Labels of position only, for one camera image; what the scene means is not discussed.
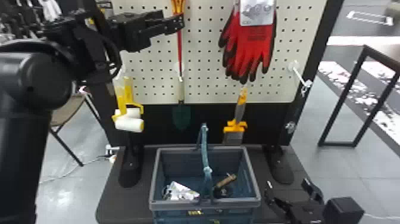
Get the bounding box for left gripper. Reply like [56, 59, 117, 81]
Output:
[107, 10, 185, 53]

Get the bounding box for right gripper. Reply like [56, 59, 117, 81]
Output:
[263, 178, 326, 224]

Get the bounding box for white pegboard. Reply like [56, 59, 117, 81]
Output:
[89, 0, 345, 189]

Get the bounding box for red gloves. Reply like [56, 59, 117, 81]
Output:
[218, 0, 278, 85]

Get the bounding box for blue basket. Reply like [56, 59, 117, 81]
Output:
[148, 123, 263, 224]

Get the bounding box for yellow paint roller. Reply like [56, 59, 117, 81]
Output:
[111, 67, 145, 133]

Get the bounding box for white packet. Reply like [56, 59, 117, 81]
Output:
[162, 181, 201, 201]

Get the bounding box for black side table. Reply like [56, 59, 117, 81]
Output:
[317, 35, 400, 158]

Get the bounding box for red handled green trowel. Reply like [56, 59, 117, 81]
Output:
[170, 0, 192, 131]

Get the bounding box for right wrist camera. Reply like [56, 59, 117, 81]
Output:
[323, 197, 365, 224]

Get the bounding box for black cable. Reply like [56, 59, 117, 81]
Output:
[99, 33, 123, 77]

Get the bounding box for wooden handled black brush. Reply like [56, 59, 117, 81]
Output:
[212, 173, 238, 199]

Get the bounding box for white cable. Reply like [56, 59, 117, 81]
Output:
[40, 144, 121, 184]

